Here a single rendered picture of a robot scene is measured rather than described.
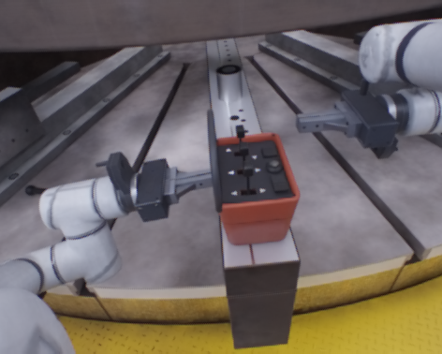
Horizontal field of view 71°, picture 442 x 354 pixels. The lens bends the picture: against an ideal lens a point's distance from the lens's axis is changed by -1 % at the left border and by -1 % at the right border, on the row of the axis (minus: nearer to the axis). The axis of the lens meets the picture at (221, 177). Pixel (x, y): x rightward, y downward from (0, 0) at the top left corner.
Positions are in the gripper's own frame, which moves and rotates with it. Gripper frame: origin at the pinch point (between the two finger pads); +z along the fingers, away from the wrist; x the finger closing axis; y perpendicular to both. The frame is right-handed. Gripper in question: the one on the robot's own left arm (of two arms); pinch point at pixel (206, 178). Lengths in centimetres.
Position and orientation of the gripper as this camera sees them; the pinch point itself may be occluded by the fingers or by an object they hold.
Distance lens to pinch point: 61.6
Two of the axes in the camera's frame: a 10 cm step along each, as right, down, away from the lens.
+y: 2.0, 7.3, 6.5
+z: 9.8, -1.9, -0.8
